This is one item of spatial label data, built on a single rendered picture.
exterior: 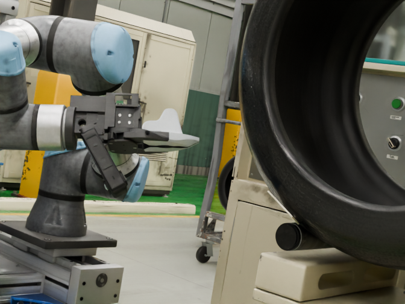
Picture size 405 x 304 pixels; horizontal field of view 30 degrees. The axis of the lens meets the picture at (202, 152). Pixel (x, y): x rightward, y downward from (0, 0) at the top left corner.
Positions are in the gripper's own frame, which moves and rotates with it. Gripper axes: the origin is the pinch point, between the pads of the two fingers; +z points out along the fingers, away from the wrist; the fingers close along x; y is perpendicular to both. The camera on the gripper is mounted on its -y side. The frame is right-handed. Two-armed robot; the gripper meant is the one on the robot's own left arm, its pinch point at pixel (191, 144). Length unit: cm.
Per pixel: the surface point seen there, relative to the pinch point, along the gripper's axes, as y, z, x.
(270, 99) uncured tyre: 6.0, 12.2, -5.5
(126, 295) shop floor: 7, -29, 308
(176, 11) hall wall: 522, -12, 969
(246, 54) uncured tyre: 14.1, 8.5, -4.4
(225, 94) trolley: 157, 30, 384
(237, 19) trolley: 208, 36, 366
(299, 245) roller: -15.7, 17.5, 1.3
